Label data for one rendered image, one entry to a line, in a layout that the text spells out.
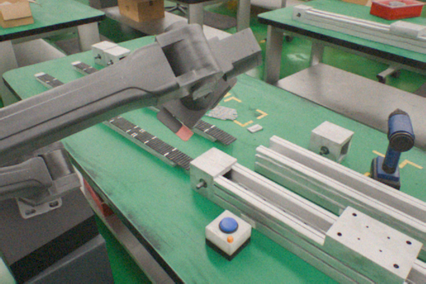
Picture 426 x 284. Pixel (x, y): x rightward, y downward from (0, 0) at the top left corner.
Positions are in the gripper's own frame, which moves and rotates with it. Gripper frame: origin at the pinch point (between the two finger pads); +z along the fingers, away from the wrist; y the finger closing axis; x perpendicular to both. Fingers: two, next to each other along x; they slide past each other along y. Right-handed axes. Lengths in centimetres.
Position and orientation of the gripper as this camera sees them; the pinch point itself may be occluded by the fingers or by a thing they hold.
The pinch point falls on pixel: (199, 109)
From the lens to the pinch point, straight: 68.1
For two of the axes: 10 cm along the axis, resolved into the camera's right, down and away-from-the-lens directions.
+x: -7.7, -6.2, 1.8
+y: 6.4, -7.5, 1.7
